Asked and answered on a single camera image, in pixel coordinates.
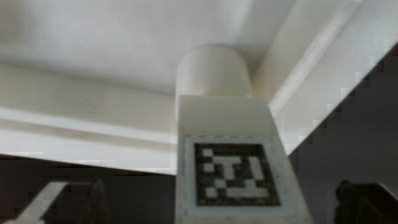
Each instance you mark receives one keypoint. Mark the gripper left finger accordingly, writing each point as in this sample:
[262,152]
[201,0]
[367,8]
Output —
[70,203]

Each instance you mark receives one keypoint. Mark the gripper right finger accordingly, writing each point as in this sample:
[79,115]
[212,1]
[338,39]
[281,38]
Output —
[367,204]

